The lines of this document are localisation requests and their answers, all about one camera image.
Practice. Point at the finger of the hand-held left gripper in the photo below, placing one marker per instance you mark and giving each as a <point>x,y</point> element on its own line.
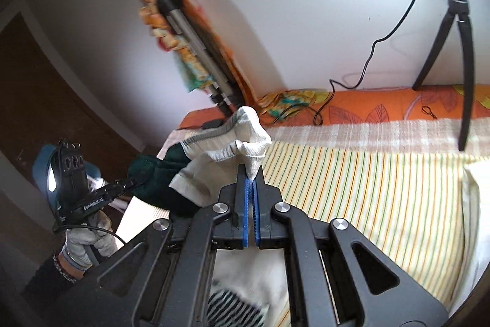
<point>118,186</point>

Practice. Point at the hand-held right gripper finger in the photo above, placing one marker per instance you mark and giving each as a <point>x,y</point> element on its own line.
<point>247,212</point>
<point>255,212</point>

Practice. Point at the green and white printed t-shirt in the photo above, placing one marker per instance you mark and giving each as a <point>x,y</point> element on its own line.
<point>214,166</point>

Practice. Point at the person's left forearm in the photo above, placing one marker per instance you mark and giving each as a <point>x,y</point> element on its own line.
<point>49,277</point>

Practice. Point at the person's left hand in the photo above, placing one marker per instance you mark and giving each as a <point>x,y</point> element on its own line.
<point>76,242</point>

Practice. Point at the yellow striped cloth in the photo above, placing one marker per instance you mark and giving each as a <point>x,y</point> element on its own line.
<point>363,196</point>

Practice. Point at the orange leaf-print sheet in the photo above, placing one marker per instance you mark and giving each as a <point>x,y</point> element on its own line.
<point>363,104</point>

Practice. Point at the silver folded tripod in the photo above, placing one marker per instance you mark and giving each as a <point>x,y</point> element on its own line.
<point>191,39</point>

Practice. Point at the white folded shirt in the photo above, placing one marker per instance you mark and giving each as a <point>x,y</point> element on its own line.
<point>472,204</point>

